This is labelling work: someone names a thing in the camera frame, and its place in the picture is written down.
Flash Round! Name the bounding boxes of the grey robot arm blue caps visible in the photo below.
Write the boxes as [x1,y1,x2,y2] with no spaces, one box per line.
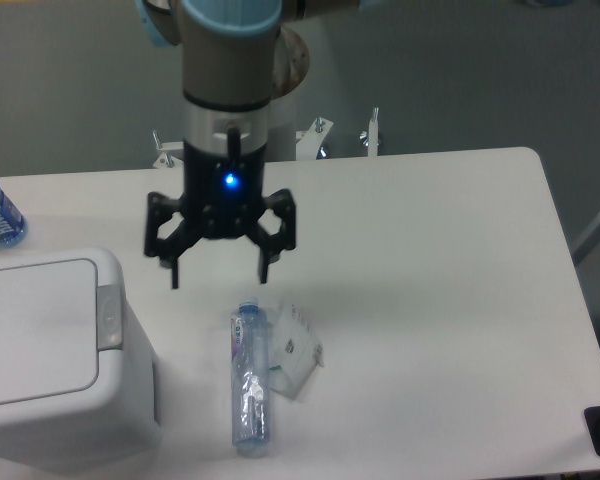
[136,1,373,288]

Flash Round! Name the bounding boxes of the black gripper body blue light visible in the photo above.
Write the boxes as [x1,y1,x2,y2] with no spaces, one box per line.
[178,143,269,240]

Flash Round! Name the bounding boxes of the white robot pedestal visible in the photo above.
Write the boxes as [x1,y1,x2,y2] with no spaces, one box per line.
[152,94,334,169]

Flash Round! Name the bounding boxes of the white bracket with bolt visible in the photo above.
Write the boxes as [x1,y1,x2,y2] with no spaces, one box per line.
[358,107,382,157]

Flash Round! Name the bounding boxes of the clear crumpled plastic bag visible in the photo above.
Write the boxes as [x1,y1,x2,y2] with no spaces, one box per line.
[269,301,325,399]

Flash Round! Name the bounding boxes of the grey trash can push button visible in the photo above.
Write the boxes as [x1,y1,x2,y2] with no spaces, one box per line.
[96,285,123,351]

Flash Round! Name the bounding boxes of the white trash can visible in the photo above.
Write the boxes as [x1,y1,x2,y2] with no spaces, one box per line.
[0,248,162,470]

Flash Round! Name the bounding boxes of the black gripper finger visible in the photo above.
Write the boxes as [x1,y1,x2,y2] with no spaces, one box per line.
[144,192,202,289]
[247,189,297,284]

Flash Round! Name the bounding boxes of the clear empty plastic bottle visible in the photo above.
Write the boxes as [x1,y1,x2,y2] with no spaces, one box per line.
[230,297,271,459]

